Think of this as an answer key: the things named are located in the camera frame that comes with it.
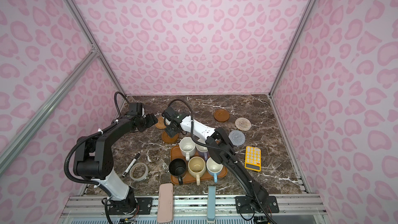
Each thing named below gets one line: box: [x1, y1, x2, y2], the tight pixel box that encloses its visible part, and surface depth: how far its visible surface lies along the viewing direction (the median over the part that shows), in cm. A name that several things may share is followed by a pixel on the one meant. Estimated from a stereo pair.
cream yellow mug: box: [187, 156, 207, 187], surface depth 79 cm
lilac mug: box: [195, 143, 210, 162], surface depth 84 cm
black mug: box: [168, 158, 188, 186], surface depth 79 cm
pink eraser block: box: [157, 183, 174, 224], surface depth 73 cm
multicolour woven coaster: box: [234, 117, 252, 132], surface depth 105 cm
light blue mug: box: [206, 156, 224, 184], surface depth 76 cm
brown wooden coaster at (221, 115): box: [213, 108, 230, 123], surface depth 109 cm
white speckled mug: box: [179, 136, 197, 162], surface depth 85 cm
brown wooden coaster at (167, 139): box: [161, 130, 179, 144], surface depth 97 cm
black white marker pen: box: [121, 152, 141, 178], surface depth 88 cm
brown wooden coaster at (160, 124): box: [154, 116, 167, 130], surface depth 94 cm
